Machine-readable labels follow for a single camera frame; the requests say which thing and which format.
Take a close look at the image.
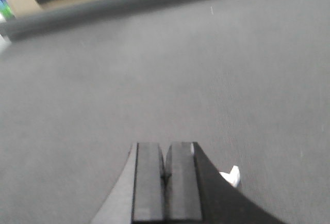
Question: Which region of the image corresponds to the black table mat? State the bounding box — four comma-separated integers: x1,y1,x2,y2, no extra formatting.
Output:
1,0,329,223

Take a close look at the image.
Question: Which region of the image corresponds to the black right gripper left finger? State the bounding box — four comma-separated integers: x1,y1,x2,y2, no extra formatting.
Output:
91,142,165,223

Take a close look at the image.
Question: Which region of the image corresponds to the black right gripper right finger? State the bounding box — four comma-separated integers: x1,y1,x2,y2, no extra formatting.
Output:
165,142,282,223

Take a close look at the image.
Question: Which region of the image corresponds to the white ring pipe clamp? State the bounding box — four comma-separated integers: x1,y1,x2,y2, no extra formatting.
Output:
219,165,241,188

